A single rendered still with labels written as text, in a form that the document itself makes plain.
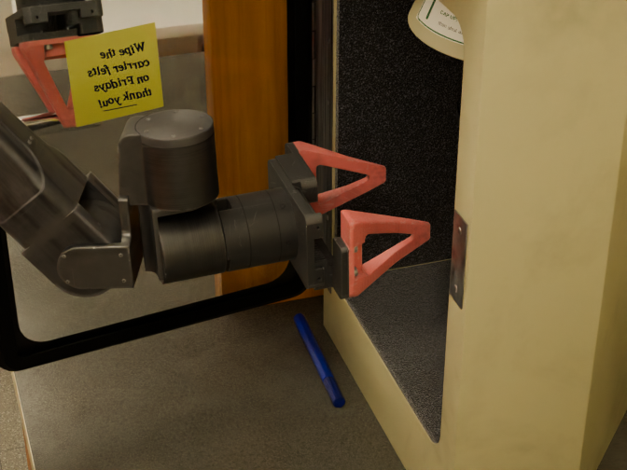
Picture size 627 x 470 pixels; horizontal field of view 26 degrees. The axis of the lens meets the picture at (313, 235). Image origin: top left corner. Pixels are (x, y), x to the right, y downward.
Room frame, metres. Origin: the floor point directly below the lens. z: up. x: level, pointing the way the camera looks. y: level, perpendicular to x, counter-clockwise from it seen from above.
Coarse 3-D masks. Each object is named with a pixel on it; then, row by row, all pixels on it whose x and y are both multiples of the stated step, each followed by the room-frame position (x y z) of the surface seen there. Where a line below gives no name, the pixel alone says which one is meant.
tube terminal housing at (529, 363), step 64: (448, 0) 0.85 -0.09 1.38; (512, 0) 0.80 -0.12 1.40; (576, 0) 0.81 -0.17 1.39; (512, 64) 0.80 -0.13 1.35; (576, 64) 0.81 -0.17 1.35; (512, 128) 0.80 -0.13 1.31; (576, 128) 0.81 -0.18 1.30; (512, 192) 0.80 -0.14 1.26; (576, 192) 0.82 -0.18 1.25; (512, 256) 0.80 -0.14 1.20; (576, 256) 0.82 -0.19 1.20; (448, 320) 0.82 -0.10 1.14; (512, 320) 0.80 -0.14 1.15; (576, 320) 0.82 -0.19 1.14; (384, 384) 0.93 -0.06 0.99; (448, 384) 0.81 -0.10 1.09; (512, 384) 0.81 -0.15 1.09; (576, 384) 0.82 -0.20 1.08; (448, 448) 0.80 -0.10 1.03; (512, 448) 0.81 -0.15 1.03; (576, 448) 0.82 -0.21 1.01
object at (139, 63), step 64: (0, 0) 0.97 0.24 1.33; (64, 0) 0.99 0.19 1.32; (128, 0) 1.01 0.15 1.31; (192, 0) 1.03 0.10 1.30; (256, 0) 1.06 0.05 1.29; (0, 64) 0.96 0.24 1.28; (64, 64) 0.99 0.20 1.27; (128, 64) 1.01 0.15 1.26; (192, 64) 1.03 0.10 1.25; (256, 64) 1.06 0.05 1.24; (64, 128) 0.98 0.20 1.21; (256, 128) 1.06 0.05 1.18; (64, 320) 0.98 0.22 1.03
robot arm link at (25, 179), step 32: (0, 128) 0.88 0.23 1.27; (0, 160) 0.87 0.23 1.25; (32, 160) 0.87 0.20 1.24; (64, 160) 0.90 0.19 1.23; (0, 192) 0.86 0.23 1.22; (32, 192) 0.86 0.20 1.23; (64, 192) 0.86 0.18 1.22; (96, 192) 0.90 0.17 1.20; (0, 224) 0.86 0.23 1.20; (32, 224) 0.85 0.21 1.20; (64, 224) 0.85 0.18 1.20; (96, 224) 0.86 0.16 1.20; (32, 256) 0.85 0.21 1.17; (64, 288) 0.85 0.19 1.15
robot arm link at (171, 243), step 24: (144, 216) 0.87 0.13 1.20; (168, 216) 0.87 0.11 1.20; (192, 216) 0.87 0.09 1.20; (216, 216) 0.88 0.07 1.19; (144, 240) 0.87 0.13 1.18; (168, 240) 0.86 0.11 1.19; (192, 240) 0.86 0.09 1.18; (216, 240) 0.86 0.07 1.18; (168, 264) 0.85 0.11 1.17; (192, 264) 0.85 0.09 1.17; (216, 264) 0.86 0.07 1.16
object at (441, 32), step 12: (420, 0) 0.95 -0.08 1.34; (432, 0) 0.93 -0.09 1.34; (420, 12) 0.94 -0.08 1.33; (432, 12) 0.92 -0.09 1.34; (444, 12) 0.91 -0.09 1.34; (420, 24) 0.93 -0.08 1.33; (432, 24) 0.92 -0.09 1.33; (444, 24) 0.91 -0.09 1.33; (456, 24) 0.90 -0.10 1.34; (420, 36) 0.92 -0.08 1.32; (432, 36) 0.91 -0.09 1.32; (444, 36) 0.90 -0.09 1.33; (456, 36) 0.90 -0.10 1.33; (444, 48) 0.90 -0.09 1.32; (456, 48) 0.89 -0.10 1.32
